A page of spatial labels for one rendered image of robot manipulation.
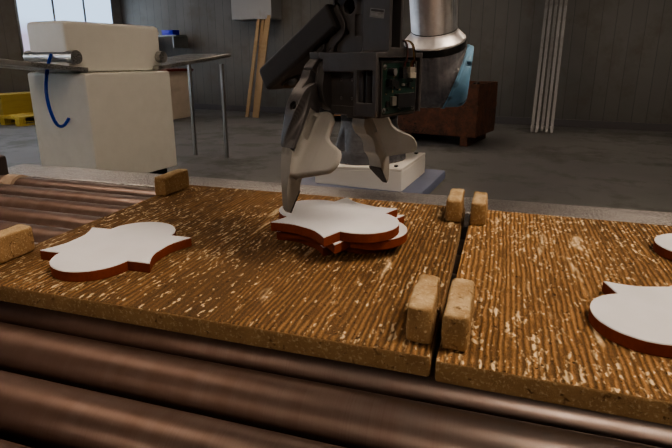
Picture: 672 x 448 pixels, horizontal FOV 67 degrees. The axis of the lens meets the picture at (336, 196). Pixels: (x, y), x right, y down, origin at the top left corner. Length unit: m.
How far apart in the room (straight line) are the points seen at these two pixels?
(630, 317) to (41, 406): 0.39
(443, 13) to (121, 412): 0.81
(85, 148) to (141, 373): 4.28
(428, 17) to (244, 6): 9.70
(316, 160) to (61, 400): 0.25
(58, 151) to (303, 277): 4.52
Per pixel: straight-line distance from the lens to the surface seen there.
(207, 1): 11.61
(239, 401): 0.35
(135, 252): 0.51
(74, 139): 4.72
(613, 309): 0.42
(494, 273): 0.47
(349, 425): 0.33
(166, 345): 0.42
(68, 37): 4.59
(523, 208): 0.76
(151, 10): 12.55
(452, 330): 0.34
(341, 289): 0.42
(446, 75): 0.99
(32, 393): 0.39
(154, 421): 0.33
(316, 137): 0.44
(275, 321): 0.38
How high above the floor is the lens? 1.12
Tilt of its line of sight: 15 degrees down
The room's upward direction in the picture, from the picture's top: straight up
